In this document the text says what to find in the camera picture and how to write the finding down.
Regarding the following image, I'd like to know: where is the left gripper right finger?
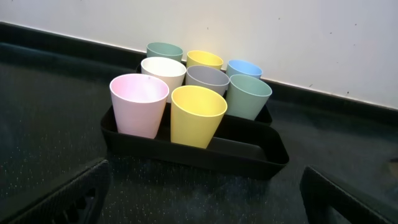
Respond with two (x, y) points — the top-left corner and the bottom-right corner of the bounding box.
(299, 165), (398, 224)

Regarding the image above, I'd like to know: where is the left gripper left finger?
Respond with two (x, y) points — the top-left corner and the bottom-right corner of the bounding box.
(0, 158), (111, 224)

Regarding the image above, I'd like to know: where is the pink cup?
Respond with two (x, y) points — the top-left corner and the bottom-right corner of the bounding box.
(109, 73), (170, 139)

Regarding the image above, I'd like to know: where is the yellow cup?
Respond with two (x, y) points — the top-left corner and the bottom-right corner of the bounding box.
(170, 85), (228, 149)
(186, 50), (224, 71)

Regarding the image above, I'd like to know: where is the black tray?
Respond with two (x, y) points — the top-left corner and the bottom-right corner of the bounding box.
(99, 63), (290, 180)

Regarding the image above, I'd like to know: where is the green cup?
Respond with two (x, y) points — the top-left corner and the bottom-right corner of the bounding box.
(146, 42), (184, 63)
(224, 73), (273, 121)

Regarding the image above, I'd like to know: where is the blue cup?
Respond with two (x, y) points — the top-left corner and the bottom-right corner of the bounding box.
(225, 59), (264, 80)

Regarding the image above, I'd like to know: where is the white cup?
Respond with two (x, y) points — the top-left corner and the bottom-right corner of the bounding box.
(140, 56), (187, 104)

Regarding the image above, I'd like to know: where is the grey cup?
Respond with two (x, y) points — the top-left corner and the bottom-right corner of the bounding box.
(185, 65), (231, 97)

